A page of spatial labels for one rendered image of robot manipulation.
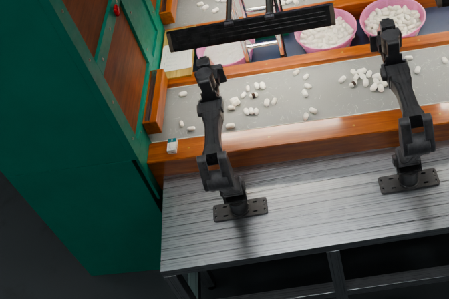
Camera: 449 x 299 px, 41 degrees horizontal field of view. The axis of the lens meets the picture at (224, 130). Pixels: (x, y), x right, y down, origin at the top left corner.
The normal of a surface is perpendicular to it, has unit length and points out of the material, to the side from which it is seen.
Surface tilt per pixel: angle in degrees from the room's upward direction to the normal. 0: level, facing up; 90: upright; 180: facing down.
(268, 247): 0
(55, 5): 90
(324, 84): 0
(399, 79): 1
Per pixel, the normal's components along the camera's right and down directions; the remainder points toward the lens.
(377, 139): -0.02, 0.76
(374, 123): -0.23, -0.64
